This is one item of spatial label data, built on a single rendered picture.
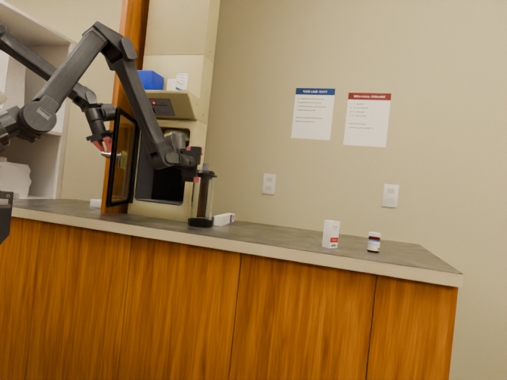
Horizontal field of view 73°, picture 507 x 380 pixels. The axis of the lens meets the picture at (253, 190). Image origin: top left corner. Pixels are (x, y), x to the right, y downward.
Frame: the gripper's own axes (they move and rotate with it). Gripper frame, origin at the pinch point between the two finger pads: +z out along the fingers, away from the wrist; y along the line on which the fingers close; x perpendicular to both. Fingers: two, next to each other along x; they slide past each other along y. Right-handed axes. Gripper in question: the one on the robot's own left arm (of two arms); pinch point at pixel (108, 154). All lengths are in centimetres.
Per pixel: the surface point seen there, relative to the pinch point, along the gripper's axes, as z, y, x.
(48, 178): -14, 67, -98
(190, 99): -12.1, -40.1, -2.0
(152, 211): 28.7, -6.0, -16.3
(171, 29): -49, -43, -18
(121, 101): -24.9, -9.7, -18.9
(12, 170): -22, 76, -76
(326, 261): 61, -63, 44
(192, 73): -25, -45, -12
